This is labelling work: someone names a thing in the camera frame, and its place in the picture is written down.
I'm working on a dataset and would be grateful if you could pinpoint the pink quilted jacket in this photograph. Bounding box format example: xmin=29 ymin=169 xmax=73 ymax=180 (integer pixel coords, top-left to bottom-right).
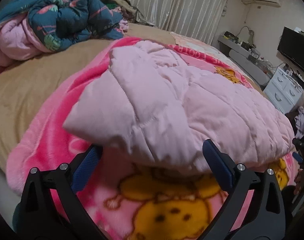
xmin=63 ymin=40 xmax=294 ymax=174

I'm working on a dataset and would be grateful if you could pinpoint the pile of folded clothes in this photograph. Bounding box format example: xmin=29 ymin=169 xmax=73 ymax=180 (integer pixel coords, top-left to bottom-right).
xmin=100 ymin=0 xmax=139 ymax=25

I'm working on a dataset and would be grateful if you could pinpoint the person's right hand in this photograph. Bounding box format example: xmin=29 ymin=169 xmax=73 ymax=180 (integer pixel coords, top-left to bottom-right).
xmin=294 ymin=168 xmax=304 ymax=195

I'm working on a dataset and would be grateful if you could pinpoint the purple cloth on chair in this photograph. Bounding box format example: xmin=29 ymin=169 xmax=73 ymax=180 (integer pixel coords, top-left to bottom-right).
xmin=294 ymin=106 xmax=304 ymax=139

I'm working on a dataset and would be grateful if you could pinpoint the white drawer cabinet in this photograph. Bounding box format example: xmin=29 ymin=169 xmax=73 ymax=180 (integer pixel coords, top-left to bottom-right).
xmin=264 ymin=68 xmax=304 ymax=114

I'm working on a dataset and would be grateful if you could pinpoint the pink cartoon fleece blanket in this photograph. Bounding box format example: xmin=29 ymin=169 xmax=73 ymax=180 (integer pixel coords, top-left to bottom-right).
xmin=5 ymin=36 xmax=302 ymax=240

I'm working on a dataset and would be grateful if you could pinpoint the black flat television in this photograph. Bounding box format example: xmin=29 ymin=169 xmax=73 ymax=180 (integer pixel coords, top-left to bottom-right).
xmin=277 ymin=27 xmax=304 ymax=72

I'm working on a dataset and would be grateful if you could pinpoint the tan bed sheet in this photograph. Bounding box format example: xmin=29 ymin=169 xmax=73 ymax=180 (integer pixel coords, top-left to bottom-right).
xmin=0 ymin=24 xmax=176 ymax=192

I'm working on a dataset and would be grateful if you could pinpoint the light pink patterned blanket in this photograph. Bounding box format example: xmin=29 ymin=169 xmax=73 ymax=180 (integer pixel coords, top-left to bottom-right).
xmin=170 ymin=31 xmax=252 ymax=80

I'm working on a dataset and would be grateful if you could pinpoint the white striped curtain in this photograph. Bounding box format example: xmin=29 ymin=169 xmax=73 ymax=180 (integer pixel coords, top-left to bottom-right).
xmin=129 ymin=0 xmax=227 ymax=44

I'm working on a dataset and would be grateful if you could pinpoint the blue flamingo comforter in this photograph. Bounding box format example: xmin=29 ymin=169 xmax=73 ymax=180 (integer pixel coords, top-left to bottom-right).
xmin=0 ymin=0 xmax=128 ymax=67

